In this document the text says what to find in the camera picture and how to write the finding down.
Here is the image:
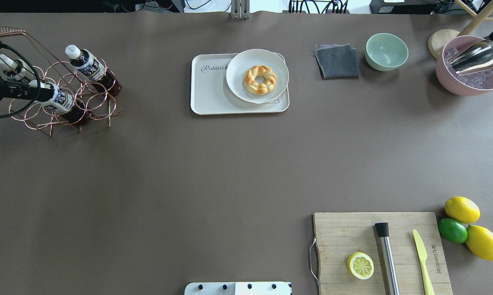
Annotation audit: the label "wooden cup stand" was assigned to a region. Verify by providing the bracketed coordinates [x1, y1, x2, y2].
[454, 0, 493, 36]

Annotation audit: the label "yellow plastic knife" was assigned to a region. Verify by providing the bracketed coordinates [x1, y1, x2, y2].
[412, 229, 435, 295]

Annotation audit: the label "copper wire bottle rack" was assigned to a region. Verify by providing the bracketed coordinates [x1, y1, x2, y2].
[0, 27, 123, 136]

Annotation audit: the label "yellow lemon far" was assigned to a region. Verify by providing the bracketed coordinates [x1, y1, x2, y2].
[444, 196, 481, 224]

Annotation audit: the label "green lime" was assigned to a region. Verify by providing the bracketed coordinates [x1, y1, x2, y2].
[438, 217, 468, 243]

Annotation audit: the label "mint green bowl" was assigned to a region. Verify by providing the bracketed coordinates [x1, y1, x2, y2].
[365, 32, 409, 72]

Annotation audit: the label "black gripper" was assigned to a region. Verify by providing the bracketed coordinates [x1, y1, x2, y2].
[7, 80, 55, 102]

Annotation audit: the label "lemon half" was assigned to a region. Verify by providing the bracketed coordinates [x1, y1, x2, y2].
[346, 252, 374, 280]

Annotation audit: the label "metal ice scoop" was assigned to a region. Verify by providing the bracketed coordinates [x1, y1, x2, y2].
[449, 40, 493, 76]

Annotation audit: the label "wooden cutting board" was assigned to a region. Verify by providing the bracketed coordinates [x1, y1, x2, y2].
[314, 212, 453, 295]

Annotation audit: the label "yellow lemon near lime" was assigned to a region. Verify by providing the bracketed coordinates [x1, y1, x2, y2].
[466, 225, 493, 261]

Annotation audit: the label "metal frame bracket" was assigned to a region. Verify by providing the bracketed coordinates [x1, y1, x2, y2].
[230, 0, 250, 19]

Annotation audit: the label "steel muddler black tip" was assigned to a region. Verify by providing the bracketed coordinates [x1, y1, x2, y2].
[375, 222, 400, 295]

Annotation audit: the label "white plate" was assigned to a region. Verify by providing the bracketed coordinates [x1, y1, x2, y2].
[226, 49, 289, 104]

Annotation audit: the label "clear ice cubes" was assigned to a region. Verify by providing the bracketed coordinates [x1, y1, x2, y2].
[446, 53, 493, 88]

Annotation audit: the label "round wooden stand base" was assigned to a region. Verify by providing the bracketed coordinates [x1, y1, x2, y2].
[427, 29, 460, 59]

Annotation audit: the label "white rabbit tray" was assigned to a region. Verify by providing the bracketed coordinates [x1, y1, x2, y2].
[190, 53, 290, 115]

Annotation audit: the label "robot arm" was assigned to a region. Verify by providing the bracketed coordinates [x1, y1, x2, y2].
[0, 76, 55, 102]

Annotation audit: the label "grey folded cloth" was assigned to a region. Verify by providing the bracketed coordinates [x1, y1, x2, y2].
[314, 44, 361, 79]

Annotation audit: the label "pink bowl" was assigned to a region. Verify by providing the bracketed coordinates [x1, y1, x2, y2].
[436, 35, 493, 96]

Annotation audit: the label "braided ring bread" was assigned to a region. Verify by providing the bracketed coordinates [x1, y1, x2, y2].
[244, 65, 278, 95]

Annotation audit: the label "tea bottle white cap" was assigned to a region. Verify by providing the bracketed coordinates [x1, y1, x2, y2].
[37, 82, 90, 126]

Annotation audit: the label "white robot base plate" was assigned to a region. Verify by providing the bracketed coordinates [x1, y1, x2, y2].
[184, 281, 293, 295]

